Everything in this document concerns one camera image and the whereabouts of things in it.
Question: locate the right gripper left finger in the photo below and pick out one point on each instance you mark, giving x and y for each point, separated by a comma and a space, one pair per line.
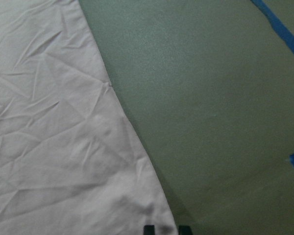
149, 230

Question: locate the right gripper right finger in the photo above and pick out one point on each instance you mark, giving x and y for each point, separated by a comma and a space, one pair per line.
184, 230

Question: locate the pink Snoopy t-shirt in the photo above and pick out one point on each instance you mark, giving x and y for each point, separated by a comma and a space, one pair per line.
70, 160

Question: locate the brown paper table cover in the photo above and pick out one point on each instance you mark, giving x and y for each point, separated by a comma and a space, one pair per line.
209, 88

